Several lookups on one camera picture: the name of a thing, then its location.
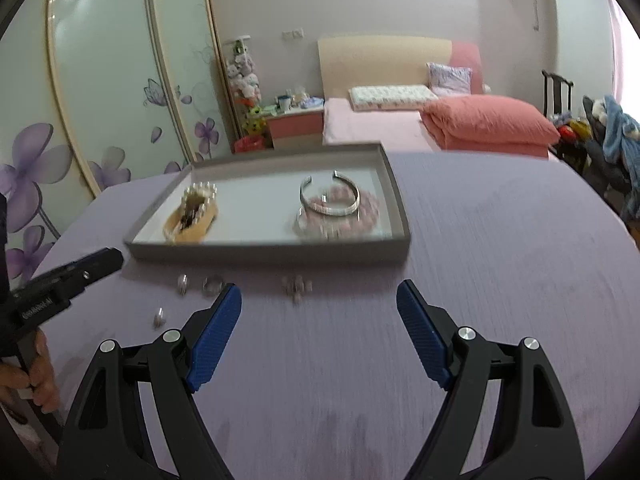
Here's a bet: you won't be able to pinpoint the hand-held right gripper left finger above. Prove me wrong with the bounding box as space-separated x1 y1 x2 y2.
57 282 243 480

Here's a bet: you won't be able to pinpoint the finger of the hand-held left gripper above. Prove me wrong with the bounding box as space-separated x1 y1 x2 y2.
31 247 125 304

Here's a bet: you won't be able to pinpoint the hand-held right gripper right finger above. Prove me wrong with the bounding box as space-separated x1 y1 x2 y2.
396 279 586 480

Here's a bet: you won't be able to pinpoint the silver earrings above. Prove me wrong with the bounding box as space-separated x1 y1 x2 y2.
281 275 313 303

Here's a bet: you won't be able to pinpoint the yellow wrist watch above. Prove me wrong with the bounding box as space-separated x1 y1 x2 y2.
163 195 221 245

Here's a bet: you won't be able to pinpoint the grey cardboard tray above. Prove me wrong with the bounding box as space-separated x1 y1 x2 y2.
124 143 412 267

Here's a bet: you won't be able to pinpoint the white pearl bracelet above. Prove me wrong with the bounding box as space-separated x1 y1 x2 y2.
184 182 220 227

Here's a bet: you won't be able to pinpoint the pink bead bracelet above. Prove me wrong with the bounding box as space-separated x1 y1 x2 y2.
295 185 382 238

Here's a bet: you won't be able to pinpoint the silver cuff bracelet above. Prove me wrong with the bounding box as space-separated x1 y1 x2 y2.
299 171 362 218

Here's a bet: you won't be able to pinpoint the person's left hand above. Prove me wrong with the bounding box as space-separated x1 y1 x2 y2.
0 331 61 409

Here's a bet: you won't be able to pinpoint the purple table cloth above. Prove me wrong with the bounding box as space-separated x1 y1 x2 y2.
30 150 640 480

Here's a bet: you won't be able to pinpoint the flower print sliding wardrobe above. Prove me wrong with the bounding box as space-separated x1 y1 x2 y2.
0 0 242 281

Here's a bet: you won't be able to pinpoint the bed with pink sheet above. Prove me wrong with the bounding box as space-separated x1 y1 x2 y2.
321 97 443 152

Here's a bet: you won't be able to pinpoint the pink nightstand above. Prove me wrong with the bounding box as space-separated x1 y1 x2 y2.
264 107 325 150

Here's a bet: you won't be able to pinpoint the folded pink quilt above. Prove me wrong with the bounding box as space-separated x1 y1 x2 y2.
419 94 561 158

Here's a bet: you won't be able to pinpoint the clear tube of plush toys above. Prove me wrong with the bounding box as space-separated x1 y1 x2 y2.
223 35 267 135

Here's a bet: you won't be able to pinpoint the white floral pillow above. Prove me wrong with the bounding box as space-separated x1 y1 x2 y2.
348 84 438 112

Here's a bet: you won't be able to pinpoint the black chair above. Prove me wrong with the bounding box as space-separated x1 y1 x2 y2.
582 95 640 221

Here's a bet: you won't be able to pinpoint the colourful toys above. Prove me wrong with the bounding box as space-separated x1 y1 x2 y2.
554 115 594 144

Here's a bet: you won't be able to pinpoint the purple patterned pillow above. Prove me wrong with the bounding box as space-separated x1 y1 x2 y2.
426 62 473 97

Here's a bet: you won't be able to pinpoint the beige and pink headboard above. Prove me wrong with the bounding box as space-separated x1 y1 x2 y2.
317 35 485 101

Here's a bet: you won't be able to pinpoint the dark wooden chair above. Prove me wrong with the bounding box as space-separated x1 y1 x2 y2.
541 70 574 117

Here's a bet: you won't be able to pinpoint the pink curtain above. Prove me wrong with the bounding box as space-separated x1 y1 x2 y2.
607 0 640 106

